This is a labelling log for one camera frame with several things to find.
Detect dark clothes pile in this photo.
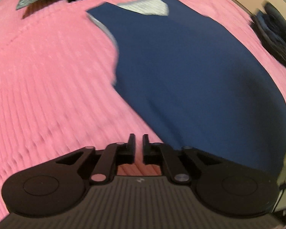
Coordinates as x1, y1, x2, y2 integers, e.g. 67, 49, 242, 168
251, 2, 286, 68

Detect pink fluffy bed blanket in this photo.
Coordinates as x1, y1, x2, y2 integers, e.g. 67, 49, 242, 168
0, 0, 286, 221

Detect navy blue sleeveless top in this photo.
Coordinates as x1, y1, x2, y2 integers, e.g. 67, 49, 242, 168
87, 0, 286, 177

